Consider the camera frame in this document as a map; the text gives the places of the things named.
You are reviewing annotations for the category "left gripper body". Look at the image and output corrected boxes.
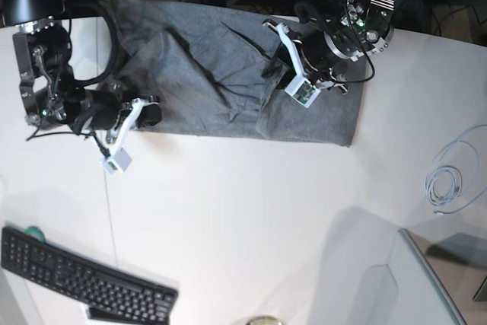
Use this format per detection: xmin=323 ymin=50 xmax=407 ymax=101
xmin=294 ymin=30 xmax=349 ymax=94

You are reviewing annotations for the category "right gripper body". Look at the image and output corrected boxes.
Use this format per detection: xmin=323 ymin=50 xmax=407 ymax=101
xmin=74 ymin=91 xmax=123 ymax=135

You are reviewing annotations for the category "grey t-shirt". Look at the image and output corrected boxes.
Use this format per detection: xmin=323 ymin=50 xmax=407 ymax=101
xmin=110 ymin=0 xmax=363 ymax=147

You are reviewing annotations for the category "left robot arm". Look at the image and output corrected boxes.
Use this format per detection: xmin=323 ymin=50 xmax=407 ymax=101
xmin=261 ymin=0 xmax=396 ymax=104

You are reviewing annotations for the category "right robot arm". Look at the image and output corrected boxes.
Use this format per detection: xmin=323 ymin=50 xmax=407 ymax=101
xmin=1 ymin=0 xmax=162 ymax=143

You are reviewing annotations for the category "green tape roll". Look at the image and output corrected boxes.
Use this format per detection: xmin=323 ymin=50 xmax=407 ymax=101
xmin=24 ymin=226 xmax=46 ymax=243

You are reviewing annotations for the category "black keyboard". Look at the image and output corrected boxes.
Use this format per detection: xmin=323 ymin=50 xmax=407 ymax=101
xmin=1 ymin=227 xmax=179 ymax=324

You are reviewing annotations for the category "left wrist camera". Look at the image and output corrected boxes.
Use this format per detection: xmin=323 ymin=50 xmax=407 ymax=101
xmin=285 ymin=75 xmax=320 ymax=108

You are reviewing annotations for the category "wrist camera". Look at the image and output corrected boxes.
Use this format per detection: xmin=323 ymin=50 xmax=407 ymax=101
xmin=100 ymin=148 xmax=132 ymax=174
xmin=285 ymin=75 xmax=320 ymax=108

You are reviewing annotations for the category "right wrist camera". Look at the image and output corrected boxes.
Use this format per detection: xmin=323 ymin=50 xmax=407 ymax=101
xmin=100 ymin=148 xmax=132 ymax=174

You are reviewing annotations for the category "coiled white cable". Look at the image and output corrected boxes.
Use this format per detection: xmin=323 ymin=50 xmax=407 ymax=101
xmin=424 ymin=124 xmax=487 ymax=215

